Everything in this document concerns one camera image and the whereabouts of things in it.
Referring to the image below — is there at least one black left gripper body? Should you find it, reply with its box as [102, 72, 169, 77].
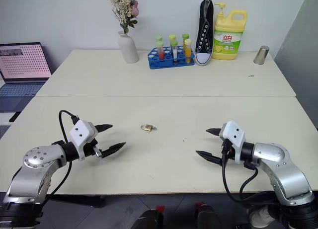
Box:
[82, 138, 103, 159]

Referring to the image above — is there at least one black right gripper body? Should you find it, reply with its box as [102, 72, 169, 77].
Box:
[218, 136, 236, 161]

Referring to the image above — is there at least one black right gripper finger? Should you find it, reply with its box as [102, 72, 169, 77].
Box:
[205, 128, 223, 138]
[195, 150, 224, 166]

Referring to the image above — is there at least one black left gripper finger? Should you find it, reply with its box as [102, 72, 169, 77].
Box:
[95, 124, 114, 134]
[100, 142, 127, 158]

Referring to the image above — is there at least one dark rounded shape red top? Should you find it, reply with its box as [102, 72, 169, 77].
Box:
[137, 205, 165, 229]
[194, 202, 224, 229]

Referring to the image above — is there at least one white shoe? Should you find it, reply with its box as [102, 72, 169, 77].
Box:
[249, 204, 275, 229]

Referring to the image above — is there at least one white ceramic vase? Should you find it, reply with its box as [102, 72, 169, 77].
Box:
[117, 30, 140, 65]

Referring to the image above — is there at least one blue test tube rack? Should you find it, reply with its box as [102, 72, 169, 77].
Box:
[148, 46, 196, 70]

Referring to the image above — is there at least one yellow-capped tube orange liquid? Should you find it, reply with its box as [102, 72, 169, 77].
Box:
[184, 39, 193, 65]

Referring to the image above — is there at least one green-capped tube white label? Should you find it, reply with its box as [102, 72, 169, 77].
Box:
[171, 41, 179, 65]

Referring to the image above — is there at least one silver metal cup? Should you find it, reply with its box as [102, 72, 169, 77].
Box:
[253, 45, 270, 65]

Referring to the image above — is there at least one black canvas sneaker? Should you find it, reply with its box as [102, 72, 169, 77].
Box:
[194, 0, 215, 67]

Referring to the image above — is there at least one yellow detergent pump bottle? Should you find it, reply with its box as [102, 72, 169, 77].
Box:
[211, 2, 248, 61]

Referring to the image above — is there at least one green-capped tube red liquid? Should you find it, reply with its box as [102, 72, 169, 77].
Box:
[156, 41, 165, 60]

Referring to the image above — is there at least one green-capped tube orange liquid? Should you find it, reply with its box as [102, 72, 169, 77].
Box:
[182, 33, 190, 52]

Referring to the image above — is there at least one open laptop computer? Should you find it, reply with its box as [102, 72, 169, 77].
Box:
[0, 42, 53, 123]

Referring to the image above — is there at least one dried flower bouquet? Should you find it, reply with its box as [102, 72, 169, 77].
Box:
[106, 0, 140, 34]

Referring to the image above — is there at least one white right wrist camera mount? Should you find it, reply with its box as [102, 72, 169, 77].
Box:
[219, 120, 247, 164]

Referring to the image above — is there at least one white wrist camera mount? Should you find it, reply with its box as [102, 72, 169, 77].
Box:
[219, 120, 247, 164]
[69, 119, 99, 161]

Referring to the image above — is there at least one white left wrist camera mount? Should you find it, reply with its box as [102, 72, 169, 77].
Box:
[69, 119, 99, 161]

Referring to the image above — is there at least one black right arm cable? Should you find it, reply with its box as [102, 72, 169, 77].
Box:
[220, 139, 276, 205]

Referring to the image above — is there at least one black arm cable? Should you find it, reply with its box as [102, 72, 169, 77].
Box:
[220, 139, 276, 205]
[41, 110, 80, 205]

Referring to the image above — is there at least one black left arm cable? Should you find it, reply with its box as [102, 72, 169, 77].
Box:
[41, 110, 80, 205]

